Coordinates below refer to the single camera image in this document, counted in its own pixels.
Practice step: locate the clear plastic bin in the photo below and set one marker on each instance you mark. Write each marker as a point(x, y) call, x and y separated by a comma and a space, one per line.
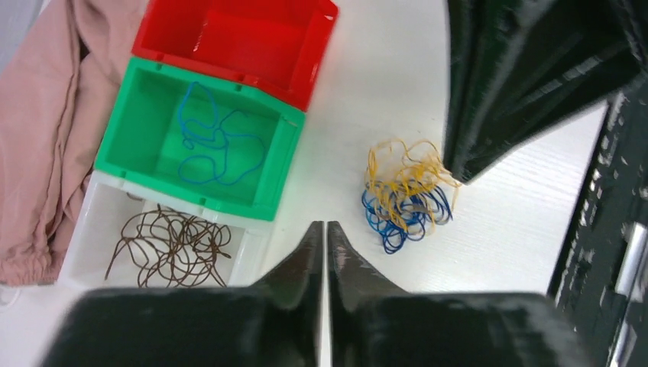
point(105, 217)

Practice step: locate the pink cloth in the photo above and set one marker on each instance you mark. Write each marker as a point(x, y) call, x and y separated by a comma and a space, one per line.
point(57, 94)

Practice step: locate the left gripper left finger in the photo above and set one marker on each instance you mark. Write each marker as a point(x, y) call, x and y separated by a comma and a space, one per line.
point(272, 322)

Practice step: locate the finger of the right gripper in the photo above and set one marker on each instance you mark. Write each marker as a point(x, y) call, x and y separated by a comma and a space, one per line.
point(519, 67)

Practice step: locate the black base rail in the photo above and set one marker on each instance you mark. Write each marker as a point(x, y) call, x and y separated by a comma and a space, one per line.
point(600, 279)

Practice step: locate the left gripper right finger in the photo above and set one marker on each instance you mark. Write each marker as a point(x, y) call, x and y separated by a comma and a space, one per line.
point(376, 323)

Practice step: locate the green plastic bin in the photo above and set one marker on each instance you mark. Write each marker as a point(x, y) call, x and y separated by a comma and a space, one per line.
point(205, 140)

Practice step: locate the red plastic bin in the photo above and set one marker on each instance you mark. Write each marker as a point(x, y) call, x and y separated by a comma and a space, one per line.
point(276, 46)

